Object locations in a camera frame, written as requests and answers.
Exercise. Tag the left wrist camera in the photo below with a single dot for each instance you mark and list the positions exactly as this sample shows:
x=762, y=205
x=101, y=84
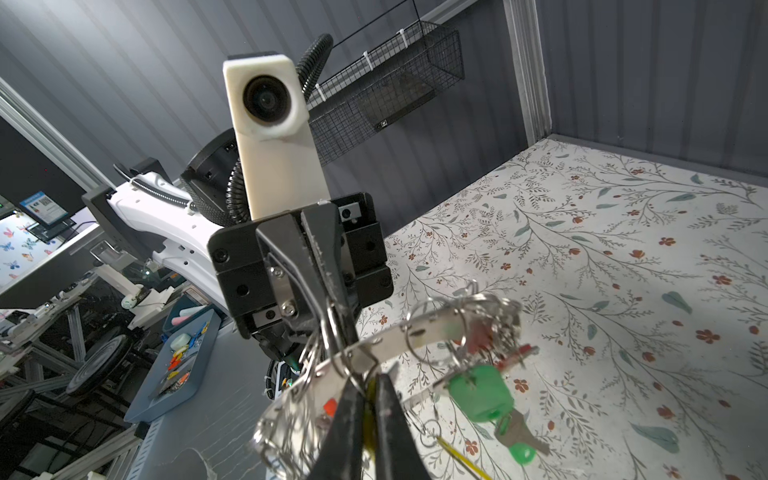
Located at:
x=279, y=160

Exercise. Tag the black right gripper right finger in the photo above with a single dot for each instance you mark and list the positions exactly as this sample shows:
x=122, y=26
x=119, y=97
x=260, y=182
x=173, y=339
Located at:
x=396, y=455

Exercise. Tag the blue parts tray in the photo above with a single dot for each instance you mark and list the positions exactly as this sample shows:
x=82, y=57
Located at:
x=178, y=370

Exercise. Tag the red tagged key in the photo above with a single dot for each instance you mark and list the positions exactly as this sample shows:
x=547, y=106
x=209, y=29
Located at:
x=497, y=344

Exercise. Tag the green tagged silver key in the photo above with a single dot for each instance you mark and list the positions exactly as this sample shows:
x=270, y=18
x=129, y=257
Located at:
x=483, y=396

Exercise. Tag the large metal keyring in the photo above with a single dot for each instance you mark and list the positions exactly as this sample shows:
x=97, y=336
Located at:
x=420, y=355

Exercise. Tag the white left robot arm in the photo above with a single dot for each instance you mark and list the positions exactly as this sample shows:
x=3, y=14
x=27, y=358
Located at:
x=140, y=216

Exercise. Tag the black wire basket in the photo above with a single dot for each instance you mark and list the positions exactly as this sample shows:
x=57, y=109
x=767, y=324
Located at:
x=382, y=86

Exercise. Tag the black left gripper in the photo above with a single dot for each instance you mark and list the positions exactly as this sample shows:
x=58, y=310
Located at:
x=309, y=270

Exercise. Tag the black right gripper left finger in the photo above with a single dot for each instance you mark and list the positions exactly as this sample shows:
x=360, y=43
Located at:
x=341, y=454

